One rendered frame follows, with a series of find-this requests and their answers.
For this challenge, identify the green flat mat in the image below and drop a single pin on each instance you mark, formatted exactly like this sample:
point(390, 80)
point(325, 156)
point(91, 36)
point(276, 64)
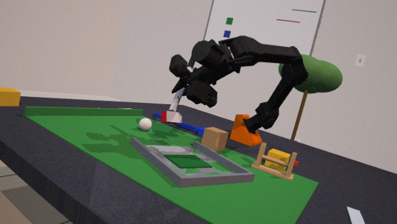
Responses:
point(267, 200)

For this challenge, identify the white golf ball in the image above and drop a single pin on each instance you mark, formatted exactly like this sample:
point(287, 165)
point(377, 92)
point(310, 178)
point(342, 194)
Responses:
point(145, 124)

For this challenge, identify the white flat bar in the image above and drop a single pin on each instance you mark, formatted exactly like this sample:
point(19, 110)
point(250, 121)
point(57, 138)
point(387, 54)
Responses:
point(355, 216)

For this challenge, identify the yellow block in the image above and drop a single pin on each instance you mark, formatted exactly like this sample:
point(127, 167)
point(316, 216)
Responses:
point(9, 97)
point(279, 155)

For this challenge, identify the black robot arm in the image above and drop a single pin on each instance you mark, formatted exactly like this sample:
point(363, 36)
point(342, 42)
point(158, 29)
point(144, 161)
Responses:
point(247, 52)

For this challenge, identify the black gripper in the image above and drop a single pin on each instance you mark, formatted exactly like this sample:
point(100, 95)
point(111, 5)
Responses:
point(178, 66)

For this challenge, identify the blue putter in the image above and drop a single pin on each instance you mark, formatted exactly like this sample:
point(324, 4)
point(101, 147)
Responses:
point(199, 130)

